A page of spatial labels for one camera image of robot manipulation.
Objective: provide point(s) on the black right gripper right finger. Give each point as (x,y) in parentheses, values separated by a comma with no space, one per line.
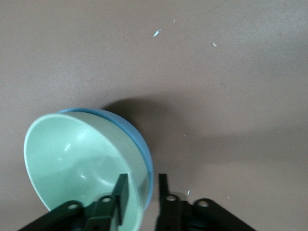
(168,211)

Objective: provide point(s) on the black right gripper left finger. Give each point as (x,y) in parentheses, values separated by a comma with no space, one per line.
(121,192)

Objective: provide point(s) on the blue bowl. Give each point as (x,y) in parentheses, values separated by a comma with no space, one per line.
(134,134)

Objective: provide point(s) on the green bowl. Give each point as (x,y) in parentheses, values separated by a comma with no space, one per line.
(72,156)

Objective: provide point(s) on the brown table cover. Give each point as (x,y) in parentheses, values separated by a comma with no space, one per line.
(216,96)

